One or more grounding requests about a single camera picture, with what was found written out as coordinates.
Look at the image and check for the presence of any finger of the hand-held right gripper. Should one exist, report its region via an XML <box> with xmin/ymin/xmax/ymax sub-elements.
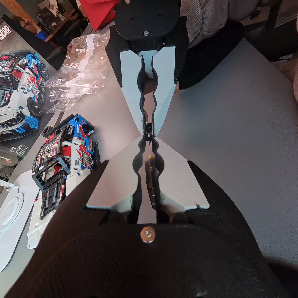
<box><xmin>151</xmin><ymin>46</ymin><xmax>180</xmax><ymax>136</ymax></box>
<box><xmin>119</xmin><ymin>50</ymin><xmax>148</xmax><ymax>135</ymax></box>

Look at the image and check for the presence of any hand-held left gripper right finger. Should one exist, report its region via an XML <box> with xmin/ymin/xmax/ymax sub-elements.
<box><xmin>152</xmin><ymin>136</ymin><xmax>210</xmax><ymax>210</ymax></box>

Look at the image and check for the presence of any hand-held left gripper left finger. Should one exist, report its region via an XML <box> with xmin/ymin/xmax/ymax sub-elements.
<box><xmin>86</xmin><ymin>136</ymin><xmax>143</xmax><ymax>212</ymax></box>

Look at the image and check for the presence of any black brick panel yellow axle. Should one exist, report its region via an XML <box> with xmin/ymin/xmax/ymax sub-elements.
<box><xmin>144</xmin><ymin>154</ymin><xmax>159</xmax><ymax>211</ymax></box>

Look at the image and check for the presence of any person's right forearm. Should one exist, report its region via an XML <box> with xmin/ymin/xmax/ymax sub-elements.
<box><xmin>179</xmin><ymin>0</ymin><xmax>276</xmax><ymax>50</ymax></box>

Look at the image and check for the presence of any toy brick race car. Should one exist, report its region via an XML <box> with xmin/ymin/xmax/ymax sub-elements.
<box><xmin>27</xmin><ymin>114</ymin><xmax>102</xmax><ymax>250</ymax></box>

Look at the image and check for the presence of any clear plastic bag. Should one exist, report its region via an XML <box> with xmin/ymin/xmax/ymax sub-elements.
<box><xmin>44</xmin><ymin>31</ymin><xmax>113</xmax><ymax>115</ymax></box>

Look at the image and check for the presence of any white folding stand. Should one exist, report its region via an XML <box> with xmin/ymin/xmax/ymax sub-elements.
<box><xmin>0</xmin><ymin>169</ymin><xmax>41</xmax><ymax>273</ymax></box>

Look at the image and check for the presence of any toy car product box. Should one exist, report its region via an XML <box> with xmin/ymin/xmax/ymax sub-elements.
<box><xmin>0</xmin><ymin>14</ymin><xmax>60</xmax><ymax>166</ymax></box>

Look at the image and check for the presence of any person's torso beige sweatshirt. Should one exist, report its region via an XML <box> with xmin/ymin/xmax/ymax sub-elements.
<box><xmin>277</xmin><ymin>59</ymin><xmax>298</xmax><ymax>104</ymax></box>

